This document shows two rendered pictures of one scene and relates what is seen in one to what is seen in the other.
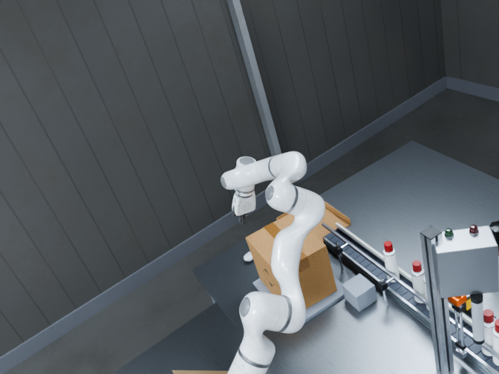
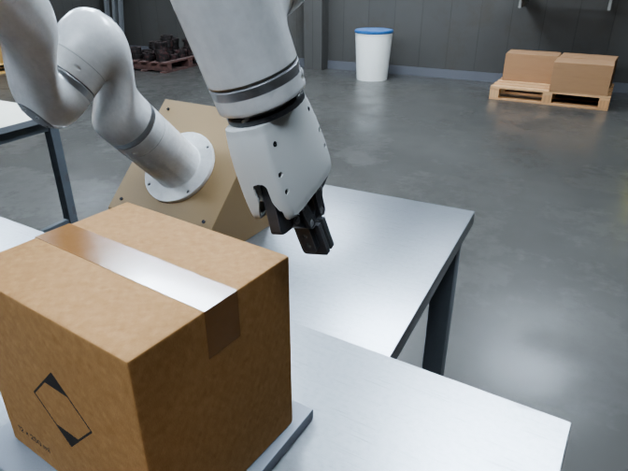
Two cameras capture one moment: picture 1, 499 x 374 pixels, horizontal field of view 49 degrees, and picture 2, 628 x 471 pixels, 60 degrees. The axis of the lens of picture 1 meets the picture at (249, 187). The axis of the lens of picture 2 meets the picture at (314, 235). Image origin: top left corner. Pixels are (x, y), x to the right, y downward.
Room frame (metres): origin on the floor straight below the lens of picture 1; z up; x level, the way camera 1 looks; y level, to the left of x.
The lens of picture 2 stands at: (2.39, -0.25, 1.43)
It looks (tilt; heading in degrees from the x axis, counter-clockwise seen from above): 26 degrees down; 141
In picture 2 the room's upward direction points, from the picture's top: straight up
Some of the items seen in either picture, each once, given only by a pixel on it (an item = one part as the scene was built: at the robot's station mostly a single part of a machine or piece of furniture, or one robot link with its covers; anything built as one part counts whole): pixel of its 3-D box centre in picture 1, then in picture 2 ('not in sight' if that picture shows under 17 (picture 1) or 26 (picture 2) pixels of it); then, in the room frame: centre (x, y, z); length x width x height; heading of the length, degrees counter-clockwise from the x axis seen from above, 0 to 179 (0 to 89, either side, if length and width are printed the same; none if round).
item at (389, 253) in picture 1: (390, 261); not in sight; (1.64, -0.46, 0.98); 0.05 x 0.05 x 0.20
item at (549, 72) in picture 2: not in sight; (554, 77); (-0.94, 6.22, 0.24); 1.32 x 0.91 x 0.48; 24
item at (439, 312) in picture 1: (438, 308); not in sight; (1.19, -0.47, 1.17); 0.04 x 0.04 x 0.67; 20
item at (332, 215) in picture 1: (312, 221); not in sight; (2.22, -0.26, 0.85); 0.30 x 0.26 x 0.04; 20
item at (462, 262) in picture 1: (464, 261); not in sight; (1.15, -0.55, 1.38); 0.17 x 0.10 x 0.19; 75
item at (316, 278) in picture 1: (290, 263); (143, 352); (1.82, -0.07, 0.99); 0.30 x 0.24 x 0.27; 16
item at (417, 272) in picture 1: (419, 281); not in sight; (1.49, -0.52, 0.98); 0.05 x 0.05 x 0.20
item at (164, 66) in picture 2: not in sight; (167, 50); (-6.11, 3.71, 0.23); 1.28 x 0.89 x 0.46; 114
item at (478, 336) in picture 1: (477, 318); not in sight; (1.09, -0.55, 1.18); 0.04 x 0.04 x 0.21
